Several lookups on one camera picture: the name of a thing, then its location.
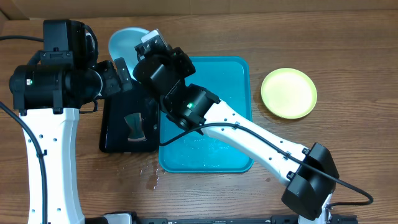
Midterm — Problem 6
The light blue plate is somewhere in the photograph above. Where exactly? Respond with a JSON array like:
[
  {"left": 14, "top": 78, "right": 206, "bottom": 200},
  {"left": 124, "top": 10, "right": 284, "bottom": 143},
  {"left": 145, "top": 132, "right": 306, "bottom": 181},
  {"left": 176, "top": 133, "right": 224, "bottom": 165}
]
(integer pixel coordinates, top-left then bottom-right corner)
[{"left": 108, "top": 27, "right": 149, "bottom": 80}]

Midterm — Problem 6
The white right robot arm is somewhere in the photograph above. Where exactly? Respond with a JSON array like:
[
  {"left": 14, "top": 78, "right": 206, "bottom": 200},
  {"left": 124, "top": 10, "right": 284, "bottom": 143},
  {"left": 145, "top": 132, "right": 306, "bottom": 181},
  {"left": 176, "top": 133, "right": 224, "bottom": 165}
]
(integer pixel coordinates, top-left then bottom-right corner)
[{"left": 133, "top": 30, "right": 339, "bottom": 223}]

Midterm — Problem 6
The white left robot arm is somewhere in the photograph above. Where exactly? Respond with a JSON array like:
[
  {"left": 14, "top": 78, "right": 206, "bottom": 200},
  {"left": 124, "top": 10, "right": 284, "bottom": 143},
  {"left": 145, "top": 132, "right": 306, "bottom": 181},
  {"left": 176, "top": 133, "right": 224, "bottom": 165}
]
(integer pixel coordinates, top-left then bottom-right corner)
[{"left": 9, "top": 20, "right": 134, "bottom": 223}]

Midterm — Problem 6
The black rectangular water tray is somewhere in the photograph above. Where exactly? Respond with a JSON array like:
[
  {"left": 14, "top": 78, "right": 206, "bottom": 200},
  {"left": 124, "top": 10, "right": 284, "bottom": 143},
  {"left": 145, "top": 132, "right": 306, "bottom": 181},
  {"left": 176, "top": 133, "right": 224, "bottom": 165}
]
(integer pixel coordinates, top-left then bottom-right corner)
[{"left": 99, "top": 80, "right": 160, "bottom": 153}]

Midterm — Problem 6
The teal plastic tray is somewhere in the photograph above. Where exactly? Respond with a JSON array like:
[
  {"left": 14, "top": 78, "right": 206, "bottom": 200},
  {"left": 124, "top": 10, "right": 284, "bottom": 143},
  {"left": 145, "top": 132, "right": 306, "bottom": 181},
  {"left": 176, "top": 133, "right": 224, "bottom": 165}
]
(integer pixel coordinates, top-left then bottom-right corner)
[{"left": 159, "top": 57, "right": 254, "bottom": 173}]

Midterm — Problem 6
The cardboard backdrop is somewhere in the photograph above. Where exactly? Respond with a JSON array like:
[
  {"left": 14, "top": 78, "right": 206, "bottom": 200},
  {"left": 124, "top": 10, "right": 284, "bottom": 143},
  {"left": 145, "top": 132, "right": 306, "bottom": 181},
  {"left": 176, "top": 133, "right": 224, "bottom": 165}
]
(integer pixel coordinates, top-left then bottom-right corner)
[{"left": 1, "top": 0, "right": 397, "bottom": 20}]

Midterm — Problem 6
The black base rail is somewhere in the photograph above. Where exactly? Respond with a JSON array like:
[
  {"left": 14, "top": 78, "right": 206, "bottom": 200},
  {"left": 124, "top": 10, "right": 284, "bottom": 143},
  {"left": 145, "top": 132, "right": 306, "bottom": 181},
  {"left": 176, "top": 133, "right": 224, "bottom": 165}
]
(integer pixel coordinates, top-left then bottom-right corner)
[{"left": 85, "top": 211, "right": 358, "bottom": 224}]

